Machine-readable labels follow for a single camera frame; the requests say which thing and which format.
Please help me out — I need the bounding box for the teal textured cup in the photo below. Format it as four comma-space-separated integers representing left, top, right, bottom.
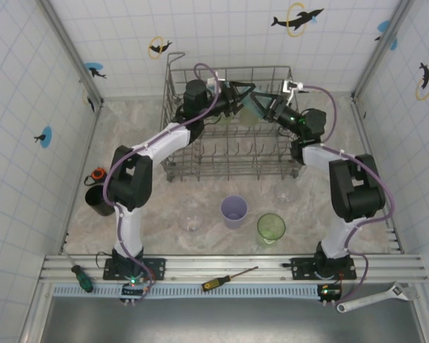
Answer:
243, 94, 271, 116

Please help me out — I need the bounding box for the yellow-green textured cup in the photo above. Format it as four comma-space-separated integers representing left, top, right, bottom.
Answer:
239, 110, 260, 129

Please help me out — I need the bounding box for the clear glass tumbler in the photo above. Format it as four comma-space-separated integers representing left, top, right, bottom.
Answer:
273, 178, 301, 205
177, 198, 205, 233

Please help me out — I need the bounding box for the grey wire dish rack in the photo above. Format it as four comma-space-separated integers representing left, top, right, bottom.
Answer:
162, 51, 307, 182

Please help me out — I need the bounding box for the lilac plastic cup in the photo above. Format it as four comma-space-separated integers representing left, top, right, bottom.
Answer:
220, 194, 250, 230

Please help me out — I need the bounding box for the black mug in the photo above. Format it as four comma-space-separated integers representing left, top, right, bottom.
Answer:
84, 185, 116, 217

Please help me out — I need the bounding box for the blue splash dolphin sticker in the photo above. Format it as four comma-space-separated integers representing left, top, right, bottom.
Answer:
84, 62, 107, 79

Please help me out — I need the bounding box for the black orange tape measure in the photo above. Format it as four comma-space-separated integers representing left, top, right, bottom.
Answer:
84, 166, 109, 187

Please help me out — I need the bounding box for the blue circle dolphin sticker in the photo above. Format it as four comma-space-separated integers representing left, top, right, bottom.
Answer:
34, 125, 54, 148

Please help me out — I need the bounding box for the yellow black screwdriver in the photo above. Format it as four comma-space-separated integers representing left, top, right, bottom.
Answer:
201, 266, 260, 292

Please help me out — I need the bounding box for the silver adjustable wrench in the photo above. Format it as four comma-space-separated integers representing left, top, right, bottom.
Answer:
335, 281, 415, 314

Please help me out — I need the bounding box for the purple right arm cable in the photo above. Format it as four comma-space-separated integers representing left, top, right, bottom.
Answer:
302, 84, 396, 304

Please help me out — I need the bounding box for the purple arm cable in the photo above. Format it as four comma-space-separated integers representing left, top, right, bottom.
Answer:
302, 84, 396, 304
103, 63, 230, 303

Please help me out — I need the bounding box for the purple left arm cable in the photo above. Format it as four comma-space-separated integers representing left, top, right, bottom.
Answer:
103, 63, 230, 303

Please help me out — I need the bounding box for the aluminium side rail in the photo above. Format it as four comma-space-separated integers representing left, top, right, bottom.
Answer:
350, 93, 405, 255

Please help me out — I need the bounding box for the small dolphin ring sticker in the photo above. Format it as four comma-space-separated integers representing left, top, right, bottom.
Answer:
148, 35, 174, 59

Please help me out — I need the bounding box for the large dolphin ring sticker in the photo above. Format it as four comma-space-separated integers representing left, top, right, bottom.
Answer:
270, 2, 325, 39

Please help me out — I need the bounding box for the aluminium corner post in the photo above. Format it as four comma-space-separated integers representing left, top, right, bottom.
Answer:
38, 0, 104, 105
352, 0, 415, 99

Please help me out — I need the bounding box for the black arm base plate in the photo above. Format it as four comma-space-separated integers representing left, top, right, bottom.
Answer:
103, 256, 167, 282
290, 256, 358, 282

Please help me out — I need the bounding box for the long aluminium mounting rail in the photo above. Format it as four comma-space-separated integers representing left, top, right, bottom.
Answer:
39, 252, 429, 285

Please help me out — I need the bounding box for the light blue slotted cable duct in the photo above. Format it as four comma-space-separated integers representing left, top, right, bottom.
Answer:
52, 284, 322, 299

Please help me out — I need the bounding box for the green handled screwdriver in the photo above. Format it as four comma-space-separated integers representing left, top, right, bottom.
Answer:
62, 249, 94, 294

